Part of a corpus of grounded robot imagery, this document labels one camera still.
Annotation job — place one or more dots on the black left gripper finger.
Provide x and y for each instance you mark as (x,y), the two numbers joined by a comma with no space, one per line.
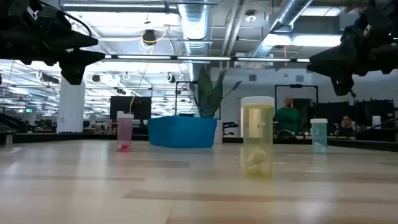
(68,37)
(76,63)

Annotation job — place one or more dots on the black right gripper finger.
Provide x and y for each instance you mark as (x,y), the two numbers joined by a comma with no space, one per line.
(339,67)
(357,39)

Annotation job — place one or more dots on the teal pill bottle white cap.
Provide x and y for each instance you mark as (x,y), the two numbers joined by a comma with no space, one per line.
(319,137)

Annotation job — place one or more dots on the pink pill bottle white cap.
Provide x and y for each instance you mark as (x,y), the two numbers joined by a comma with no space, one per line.
(125,132)

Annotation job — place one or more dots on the yellow pill bottle white cap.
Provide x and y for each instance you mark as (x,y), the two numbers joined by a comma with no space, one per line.
(258,137)

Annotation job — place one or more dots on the blue plastic basket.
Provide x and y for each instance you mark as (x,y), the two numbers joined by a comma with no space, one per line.
(182,132)

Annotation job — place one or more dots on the white square column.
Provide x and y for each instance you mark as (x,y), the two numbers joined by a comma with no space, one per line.
(71,105)

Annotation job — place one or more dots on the black monitor screen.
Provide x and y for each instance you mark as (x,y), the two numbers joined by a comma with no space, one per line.
(141,107)
(326,112)
(374,112)

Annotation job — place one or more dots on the person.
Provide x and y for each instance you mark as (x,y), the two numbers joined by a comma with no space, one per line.
(346,123)
(288,119)

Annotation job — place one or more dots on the white canister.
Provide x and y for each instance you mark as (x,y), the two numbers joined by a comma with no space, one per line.
(376,122)

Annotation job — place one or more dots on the long LED light bar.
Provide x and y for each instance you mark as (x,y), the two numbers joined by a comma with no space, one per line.
(202,58)

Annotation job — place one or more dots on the green snake plant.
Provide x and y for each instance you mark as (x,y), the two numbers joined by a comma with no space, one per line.
(206,99)

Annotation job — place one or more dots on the silver ventilation duct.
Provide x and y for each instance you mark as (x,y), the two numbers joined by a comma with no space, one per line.
(289,12)
(194,25)

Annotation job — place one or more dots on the black aluminium table frame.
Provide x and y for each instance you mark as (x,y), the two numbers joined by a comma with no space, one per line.
(77,137)

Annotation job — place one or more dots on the black hanging camera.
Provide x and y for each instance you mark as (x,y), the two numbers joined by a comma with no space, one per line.
(149,36)

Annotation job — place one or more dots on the small grey metal post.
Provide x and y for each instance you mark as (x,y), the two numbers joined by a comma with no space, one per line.
(8,137)

